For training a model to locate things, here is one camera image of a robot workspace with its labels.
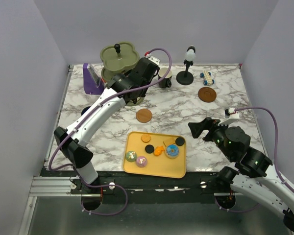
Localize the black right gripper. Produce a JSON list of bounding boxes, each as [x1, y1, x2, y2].
[[188, 116, 234, 160]]

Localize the purple snowball cake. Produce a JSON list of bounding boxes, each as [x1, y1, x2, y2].
[[136, 156, 148, 167]]

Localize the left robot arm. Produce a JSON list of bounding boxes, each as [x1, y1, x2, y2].
[[54, 56, 160, 193]]

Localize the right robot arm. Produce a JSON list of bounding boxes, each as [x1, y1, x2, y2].
[[188, 117, 294, 232]]

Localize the black cream mug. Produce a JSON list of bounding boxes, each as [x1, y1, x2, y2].
[[158, 68, 172, 89]]

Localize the black patterned sandwich cookie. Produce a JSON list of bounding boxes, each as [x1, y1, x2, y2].
[[175, 137, 185, 146]]

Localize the green tiered cake stand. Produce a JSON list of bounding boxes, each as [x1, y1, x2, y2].
[[100, 42, 146, 104]]

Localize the rectangular beige biscuit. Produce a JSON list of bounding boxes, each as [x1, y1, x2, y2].
[[163, 137, 175, 147]]

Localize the blue frosted donut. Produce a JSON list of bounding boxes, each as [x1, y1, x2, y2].
[[165, 144, 179, 159]]

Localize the dark wooden coaster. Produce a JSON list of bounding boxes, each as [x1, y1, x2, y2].
[[198, 87, 217, 103]]

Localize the black lamp white bulb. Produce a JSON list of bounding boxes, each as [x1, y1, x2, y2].
[[176, 46, 196, 86]]

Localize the light wooden coaster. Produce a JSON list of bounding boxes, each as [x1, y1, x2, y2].
[[136, 109, 152, 123]]

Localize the orange fish cookie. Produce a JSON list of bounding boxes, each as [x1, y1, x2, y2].
[[153, 146, 165, 156]]

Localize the purple box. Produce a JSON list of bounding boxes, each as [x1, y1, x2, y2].
[[83, 63, 104, 95]]

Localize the yellow serving tray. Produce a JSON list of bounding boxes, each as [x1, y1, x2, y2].
[[123, 132, 186, 179]]

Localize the round orange biscuit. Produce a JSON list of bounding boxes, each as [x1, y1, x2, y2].
[[141, 134, 151, 143]]

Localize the toy car blue wheels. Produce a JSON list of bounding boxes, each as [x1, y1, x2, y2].
[[200, 70, 215, 86]]

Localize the dark blue mug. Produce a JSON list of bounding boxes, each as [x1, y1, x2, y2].
[[81, 106, 90, 115]]

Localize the green snowball cake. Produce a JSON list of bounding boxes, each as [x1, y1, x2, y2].
[[125, 151, 137, 162]]

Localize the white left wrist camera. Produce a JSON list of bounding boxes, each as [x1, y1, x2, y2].
[[145, 51, 160, 66]]

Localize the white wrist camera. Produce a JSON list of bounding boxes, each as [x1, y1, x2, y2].
[[145, 51, 160, 66], [218, 107, 240, 126]]

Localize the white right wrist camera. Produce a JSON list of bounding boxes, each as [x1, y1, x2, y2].
[[218, 107, 240, 126]]

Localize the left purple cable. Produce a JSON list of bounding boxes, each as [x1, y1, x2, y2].
[[48, 47, 173, 216]]

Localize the purple cable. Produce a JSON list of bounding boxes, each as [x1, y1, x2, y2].
[[214, 106, 294, 212], [48, 47, 173, 216]]

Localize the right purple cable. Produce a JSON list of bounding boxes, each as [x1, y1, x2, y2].
[[214, 106, 294, 212]]

